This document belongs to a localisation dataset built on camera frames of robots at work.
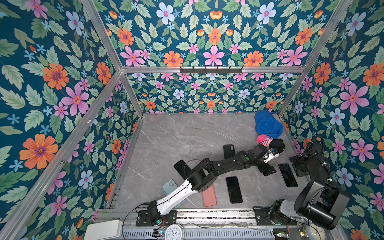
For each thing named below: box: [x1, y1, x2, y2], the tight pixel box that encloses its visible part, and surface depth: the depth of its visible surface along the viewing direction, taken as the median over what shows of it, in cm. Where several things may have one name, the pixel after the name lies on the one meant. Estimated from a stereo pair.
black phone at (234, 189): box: [226, 176, 243, 204], surface depth 84 cm
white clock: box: [165, 223, 184, 240], surface depth 68 cm
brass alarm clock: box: [298, 221, 327, 240], surface depth 67 cm
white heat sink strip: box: [122, 228, 275, 240], surface depth 72 cm
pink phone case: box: [202, 184, 217, 208], surface depth 82 cm
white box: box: [83, 219, 123, 240], surface depth 69 cm
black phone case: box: [223, 144, 236, 160], surface depth 101 cm
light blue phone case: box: [162, 179, 179, 196], surface depth 86 cm
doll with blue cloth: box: [254, 110, 286, 153], surface depth 110 cm
